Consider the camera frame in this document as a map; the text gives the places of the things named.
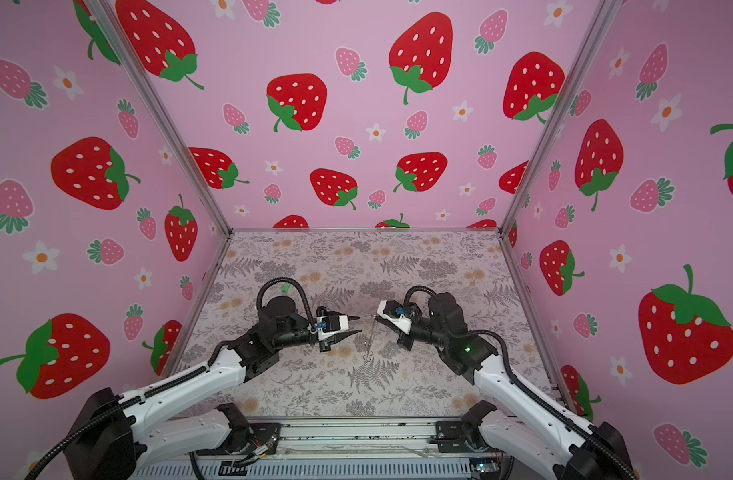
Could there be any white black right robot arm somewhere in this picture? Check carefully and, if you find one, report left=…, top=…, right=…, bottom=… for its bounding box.
left=376, top=286, right=636, bottom=479

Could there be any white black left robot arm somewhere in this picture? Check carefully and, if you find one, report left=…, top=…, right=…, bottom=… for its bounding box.
left=27, top=296, right=354, bottom=479

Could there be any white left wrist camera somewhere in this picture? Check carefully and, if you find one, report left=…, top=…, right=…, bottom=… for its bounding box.
left=316, top=313, right=350, bottom=334

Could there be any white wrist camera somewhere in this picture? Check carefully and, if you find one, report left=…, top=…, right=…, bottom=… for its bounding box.
left=375, top=300, right=412, bottom=335
left=316, top=313, right=350, bottom=334

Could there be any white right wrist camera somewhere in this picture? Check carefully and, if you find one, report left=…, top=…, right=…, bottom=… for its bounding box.
left=375, top=300, right=412, bottom=335

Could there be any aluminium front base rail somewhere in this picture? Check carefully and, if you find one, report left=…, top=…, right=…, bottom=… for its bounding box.
left=131, top=416, right=605, bottom=463

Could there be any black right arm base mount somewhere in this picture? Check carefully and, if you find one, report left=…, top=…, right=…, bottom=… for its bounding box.
left=428, top=400, right=514, bottom=454

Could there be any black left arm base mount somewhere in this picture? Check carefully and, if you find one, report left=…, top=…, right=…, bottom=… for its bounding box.
left=190, top=403, right=282, bottom=466

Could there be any grey slotted cable duct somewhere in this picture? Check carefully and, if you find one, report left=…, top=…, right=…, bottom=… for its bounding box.
left=131, top=458, right=488, bottom=480

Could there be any right aluminium corner post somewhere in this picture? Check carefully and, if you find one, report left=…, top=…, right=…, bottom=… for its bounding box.
left=499, top=0, right=623, bottom=239

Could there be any aluminium corner post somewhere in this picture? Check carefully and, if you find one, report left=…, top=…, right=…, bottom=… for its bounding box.
left=499, top=0, right=623, bottom=239
left=86, top=0, right=232, bottom=238

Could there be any left aluminium corner post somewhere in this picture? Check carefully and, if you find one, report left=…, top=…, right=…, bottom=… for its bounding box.
left=86, top=0, right=232, bottom=238

